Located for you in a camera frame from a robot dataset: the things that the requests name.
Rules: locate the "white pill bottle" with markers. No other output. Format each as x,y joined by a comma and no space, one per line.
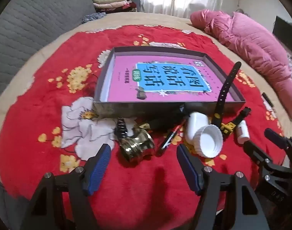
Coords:
243,133

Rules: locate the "pink folded garment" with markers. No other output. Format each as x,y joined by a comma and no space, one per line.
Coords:
112,6

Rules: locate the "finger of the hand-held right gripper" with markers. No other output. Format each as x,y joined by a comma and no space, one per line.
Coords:
275,135
256,153

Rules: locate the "beige bed sheet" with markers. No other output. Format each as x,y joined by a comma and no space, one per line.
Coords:
160,19

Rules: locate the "pink book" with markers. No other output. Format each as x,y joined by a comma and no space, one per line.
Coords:
122,88

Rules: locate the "black red pen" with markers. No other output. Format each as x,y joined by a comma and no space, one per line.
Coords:
168,139

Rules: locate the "black screen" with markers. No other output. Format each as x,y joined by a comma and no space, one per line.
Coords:
283,28

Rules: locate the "blue patterned cloth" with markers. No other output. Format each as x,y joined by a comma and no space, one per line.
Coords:
93,17

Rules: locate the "grey shallow cardboard box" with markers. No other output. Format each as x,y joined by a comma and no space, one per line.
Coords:
117,109

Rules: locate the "pink quilt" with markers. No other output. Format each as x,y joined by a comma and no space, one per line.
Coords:
251,45

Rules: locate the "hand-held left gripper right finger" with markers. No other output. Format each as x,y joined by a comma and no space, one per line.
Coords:
189,170

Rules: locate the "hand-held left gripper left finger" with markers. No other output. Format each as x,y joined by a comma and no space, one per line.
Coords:
98,170

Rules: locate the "red floral blanket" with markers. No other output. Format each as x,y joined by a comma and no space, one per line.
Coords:
64,52

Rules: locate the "black yellow wrist watch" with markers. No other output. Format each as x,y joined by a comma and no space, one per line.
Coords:
223,93

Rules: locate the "dark clothes pile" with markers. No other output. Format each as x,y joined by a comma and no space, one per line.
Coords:
134,4

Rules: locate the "grey quilted cover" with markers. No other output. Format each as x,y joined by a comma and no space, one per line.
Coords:
28,28

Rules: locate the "white plastic pipe fitting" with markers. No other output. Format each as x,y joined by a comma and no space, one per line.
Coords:
208,141

